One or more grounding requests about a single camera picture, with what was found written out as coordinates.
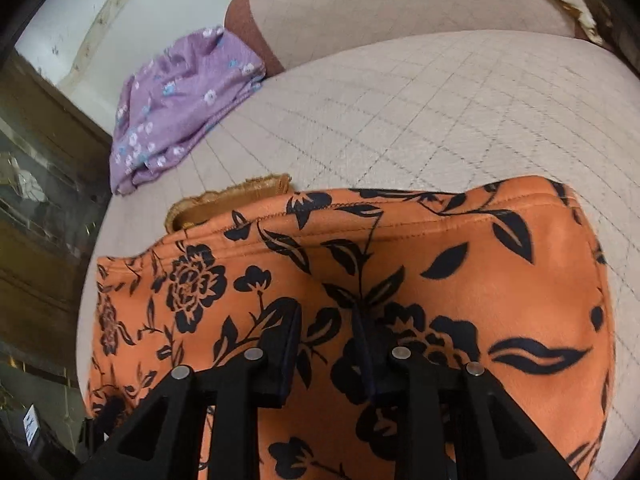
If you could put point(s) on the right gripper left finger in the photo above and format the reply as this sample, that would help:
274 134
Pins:
162 438

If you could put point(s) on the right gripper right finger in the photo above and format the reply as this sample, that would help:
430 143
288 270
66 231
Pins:
436 422

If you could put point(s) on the orange black floral blouse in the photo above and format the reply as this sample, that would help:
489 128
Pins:
509 275

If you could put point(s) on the wooden glass door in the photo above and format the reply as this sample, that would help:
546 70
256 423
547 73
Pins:
54 194

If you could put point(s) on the purple floral cloth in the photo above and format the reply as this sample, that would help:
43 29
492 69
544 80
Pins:
172 101

